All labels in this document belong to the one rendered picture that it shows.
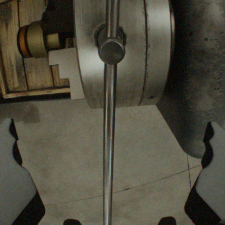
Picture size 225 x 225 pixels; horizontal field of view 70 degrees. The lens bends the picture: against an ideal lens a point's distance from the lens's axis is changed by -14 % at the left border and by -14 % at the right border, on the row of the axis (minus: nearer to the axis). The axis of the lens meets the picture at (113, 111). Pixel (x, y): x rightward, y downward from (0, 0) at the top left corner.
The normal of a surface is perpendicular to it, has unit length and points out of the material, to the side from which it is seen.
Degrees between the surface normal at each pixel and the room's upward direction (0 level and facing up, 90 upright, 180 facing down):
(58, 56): 10
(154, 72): 24
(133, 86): 33
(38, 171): 0
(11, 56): 0
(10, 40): 0
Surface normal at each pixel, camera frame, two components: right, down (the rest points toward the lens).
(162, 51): 0.05, 0.58
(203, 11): -0.73, 0.31
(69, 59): 0.02, 0.24
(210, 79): -0.53, 0.37
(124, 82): 0.05, 0.79
